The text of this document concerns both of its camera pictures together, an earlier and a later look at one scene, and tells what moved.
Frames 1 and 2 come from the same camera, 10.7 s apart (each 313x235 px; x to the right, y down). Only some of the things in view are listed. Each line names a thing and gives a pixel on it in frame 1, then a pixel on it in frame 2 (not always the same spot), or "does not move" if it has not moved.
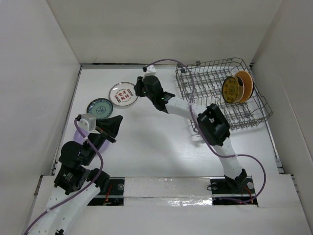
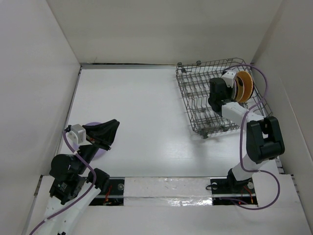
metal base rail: x=175 y=191 does not move
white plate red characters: x=123 y=94 -> x=236 y=89
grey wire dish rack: x=201 y=82 does not move
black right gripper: x=139 y=87 -> x=231 y=90
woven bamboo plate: x=248 y=84 does not move
